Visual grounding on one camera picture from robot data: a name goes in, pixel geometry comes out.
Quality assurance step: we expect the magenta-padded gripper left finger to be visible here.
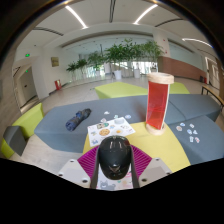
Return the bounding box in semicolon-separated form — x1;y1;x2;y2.
57;145;102;190

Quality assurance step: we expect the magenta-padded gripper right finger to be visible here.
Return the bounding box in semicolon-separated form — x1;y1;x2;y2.
129;144;173;190

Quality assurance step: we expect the black computer mouse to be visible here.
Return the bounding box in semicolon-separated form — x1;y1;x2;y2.
98;135;132;181

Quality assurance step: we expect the white sticker sheet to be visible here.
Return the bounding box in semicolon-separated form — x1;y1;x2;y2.
87;116;136;148

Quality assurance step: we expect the grey upholstered bench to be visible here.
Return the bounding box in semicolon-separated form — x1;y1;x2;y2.
33;95;150;154
168;114;224;166
165;93;222;126

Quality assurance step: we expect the folded dark blue umbrella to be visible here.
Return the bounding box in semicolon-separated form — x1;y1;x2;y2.
64;108;92;132

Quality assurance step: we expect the red cylinder with wooden caps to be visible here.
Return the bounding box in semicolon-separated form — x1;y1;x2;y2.
145;72;175;136

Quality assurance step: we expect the dark grey seat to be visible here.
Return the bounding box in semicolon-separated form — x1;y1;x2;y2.
2;125;27;157

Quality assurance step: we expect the lime green upholstered bench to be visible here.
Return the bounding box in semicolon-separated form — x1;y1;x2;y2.
0;102;45;159
94;81;149;100
169;82;191;95

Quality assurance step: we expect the wooden framed chair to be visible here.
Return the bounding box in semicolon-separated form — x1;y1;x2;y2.
200;85;224;109

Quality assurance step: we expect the group of potted plants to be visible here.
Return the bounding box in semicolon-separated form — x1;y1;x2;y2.
65;38;165;81

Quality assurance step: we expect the group of ceiling light strips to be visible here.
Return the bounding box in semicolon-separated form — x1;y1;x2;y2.
64;3;214;49

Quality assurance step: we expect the brown wall plaque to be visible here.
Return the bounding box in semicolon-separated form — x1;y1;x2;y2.
50;56;60;68

